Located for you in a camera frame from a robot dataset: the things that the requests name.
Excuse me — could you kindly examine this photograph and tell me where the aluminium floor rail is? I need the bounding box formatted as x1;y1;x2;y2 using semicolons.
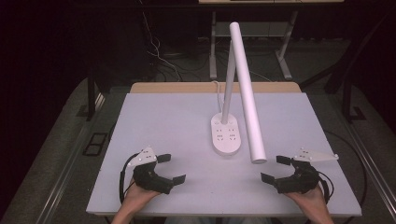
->
339;118;396;216
35;92;106;224

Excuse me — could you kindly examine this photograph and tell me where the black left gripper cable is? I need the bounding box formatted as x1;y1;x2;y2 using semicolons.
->
119;152;140;205

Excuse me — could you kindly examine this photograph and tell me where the grey metal desk frame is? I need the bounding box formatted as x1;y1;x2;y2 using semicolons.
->
208;10;299;81

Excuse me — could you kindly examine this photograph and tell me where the person's left hand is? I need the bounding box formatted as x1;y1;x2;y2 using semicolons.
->
119;177;163;217

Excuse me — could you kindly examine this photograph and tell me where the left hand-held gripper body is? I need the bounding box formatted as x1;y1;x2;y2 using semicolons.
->
126;146;176;196

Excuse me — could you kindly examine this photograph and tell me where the black rectangular floor frame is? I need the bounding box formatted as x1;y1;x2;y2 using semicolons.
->
81;132;108;157

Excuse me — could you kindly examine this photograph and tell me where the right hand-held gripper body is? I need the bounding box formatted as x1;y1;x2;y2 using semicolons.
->
274;147;340;195

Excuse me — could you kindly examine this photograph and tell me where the person's right hand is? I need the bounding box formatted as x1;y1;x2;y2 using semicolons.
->
282;184;329;217

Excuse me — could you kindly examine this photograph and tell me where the white desk lamp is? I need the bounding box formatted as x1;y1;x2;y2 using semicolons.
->
210;21;268;165

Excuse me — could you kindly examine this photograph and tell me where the white lamp cable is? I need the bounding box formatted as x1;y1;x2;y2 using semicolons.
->
210;79;224;114

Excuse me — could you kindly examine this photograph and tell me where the white background cable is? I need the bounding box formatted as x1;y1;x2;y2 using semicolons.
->
136;0;183;82

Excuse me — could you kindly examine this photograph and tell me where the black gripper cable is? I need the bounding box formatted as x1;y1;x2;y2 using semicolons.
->
317;170;336;205
119;152;140;205

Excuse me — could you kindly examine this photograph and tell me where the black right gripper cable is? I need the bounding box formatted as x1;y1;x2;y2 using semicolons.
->
317;170;336;205

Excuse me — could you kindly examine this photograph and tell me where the black metal stand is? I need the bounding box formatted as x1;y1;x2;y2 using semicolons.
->
341;76;368;123
78;74;105;122

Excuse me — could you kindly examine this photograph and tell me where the long black floor cable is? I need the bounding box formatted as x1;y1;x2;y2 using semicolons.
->
323;130;369;210

